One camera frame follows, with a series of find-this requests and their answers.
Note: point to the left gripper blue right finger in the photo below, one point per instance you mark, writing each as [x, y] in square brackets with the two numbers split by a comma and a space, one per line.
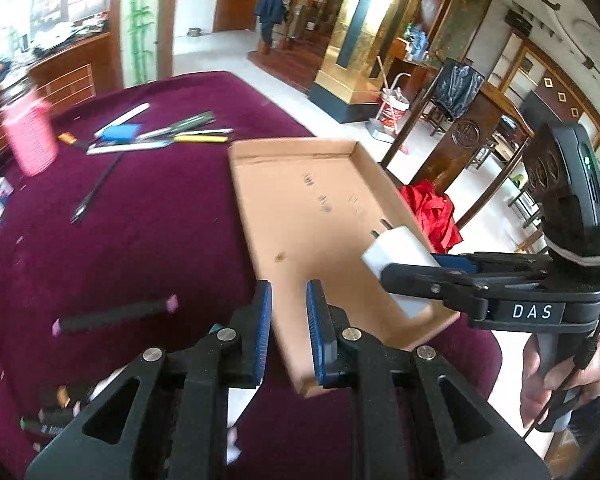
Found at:
[331, 337]

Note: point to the black jacket on chair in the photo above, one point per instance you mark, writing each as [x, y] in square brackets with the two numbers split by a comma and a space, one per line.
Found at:
[456, 87]

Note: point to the white mop bucket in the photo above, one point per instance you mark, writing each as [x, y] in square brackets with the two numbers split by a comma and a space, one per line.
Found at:
[393, 105]

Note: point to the cardboard tray box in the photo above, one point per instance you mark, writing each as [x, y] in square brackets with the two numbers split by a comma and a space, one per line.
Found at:
[310, 208]

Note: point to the pink sleeved bottle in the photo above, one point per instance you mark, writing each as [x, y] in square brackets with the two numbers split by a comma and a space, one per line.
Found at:
[26, 122]

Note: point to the person in blue jacket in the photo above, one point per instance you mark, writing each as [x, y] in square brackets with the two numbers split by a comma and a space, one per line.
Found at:
[269, 14]

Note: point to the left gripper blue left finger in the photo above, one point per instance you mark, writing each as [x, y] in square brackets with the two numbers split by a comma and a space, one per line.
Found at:
[247, 353]

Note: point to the maroon velvet tablecloth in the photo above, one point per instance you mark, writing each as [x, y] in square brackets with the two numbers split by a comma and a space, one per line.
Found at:
[164, 223]

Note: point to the red cloth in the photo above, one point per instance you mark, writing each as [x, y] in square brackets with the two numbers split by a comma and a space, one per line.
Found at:
[434, 213]

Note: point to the black marker pink caps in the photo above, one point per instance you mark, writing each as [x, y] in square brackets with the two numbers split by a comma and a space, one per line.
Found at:
[113, 317]

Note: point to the black pen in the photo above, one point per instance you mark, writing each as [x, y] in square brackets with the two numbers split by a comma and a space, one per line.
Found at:
[82, 208]

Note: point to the yellow utility knife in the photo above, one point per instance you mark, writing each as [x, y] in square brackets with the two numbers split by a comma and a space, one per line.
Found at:
[200, 138]

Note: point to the blue eraser block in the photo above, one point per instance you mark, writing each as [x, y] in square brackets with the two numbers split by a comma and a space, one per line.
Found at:
[123, 133]

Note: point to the white ruler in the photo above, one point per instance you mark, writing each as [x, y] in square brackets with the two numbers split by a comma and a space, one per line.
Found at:
[139, 109]

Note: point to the wooden chair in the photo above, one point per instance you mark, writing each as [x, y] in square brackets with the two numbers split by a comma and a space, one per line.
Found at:
[464, 138]

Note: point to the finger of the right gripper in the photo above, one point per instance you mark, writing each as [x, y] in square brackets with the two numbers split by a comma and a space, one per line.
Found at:
[456, 289]
[492, 262]

